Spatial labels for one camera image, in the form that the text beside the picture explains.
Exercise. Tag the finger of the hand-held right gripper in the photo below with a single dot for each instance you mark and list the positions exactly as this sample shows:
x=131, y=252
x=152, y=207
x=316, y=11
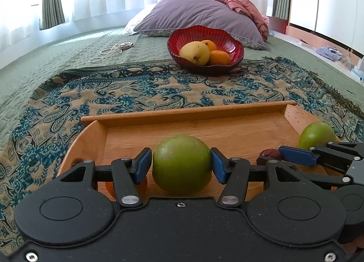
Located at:
x=297, y=155
x=324, y=176

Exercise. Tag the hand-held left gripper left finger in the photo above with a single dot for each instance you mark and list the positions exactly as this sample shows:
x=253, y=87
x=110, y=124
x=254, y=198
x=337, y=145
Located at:
x=142, y=165

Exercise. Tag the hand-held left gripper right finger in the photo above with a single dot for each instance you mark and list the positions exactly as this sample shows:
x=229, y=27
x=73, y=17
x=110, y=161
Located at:
x=218, y=165

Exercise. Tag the red date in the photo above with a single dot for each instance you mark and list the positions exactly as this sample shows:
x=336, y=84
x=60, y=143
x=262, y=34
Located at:
x=271, y=153

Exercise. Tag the green apple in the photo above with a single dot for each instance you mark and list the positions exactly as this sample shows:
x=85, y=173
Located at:
x=182, y=164
x=316, y=134

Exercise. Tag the wooden tray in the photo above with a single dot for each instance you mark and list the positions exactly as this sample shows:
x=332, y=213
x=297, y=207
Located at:
x=199, y=134

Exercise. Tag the large orange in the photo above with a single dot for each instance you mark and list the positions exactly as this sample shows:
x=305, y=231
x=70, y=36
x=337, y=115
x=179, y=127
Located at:
x=110, y=188

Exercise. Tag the paisley patterned blanket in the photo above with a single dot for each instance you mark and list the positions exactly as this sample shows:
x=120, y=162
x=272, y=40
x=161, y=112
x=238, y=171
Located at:
x=113, y=91

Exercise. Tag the orange tangerine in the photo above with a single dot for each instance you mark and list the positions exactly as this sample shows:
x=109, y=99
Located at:
x=219, y=58
x=210, y=44

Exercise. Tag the blue cloth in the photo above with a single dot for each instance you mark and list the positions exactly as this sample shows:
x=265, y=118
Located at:
x=329, y=52

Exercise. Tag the yellow pear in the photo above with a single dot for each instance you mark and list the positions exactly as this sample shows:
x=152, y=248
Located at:
x=194, y=53

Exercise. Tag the red ribbed bowl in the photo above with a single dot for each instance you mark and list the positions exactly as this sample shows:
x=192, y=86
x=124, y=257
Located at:
x=227, y=46

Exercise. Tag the white pillow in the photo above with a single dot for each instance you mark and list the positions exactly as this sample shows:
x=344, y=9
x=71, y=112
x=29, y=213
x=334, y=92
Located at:
x=139, y=20

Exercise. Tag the purple pillow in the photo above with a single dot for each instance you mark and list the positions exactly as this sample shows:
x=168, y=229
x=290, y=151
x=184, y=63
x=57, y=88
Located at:
x=199, y=14

